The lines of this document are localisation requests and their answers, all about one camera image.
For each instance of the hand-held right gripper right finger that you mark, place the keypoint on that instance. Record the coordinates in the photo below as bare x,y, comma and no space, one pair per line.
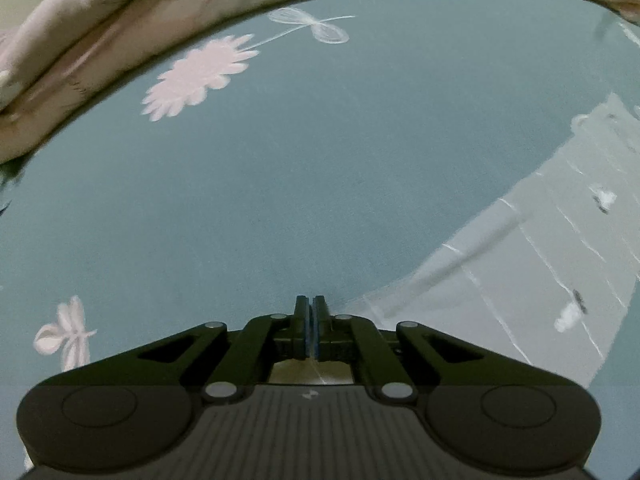
320,330

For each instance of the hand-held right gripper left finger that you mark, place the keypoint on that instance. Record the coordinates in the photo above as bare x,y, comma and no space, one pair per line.
302,330

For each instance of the grey striped pants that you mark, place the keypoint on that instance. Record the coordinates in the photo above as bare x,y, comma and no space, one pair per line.
550,260

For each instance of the teal printed bed sheet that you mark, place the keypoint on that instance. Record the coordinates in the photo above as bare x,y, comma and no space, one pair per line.
300,160

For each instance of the pink floral quilt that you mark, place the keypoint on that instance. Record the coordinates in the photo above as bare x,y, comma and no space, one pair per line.
100,35

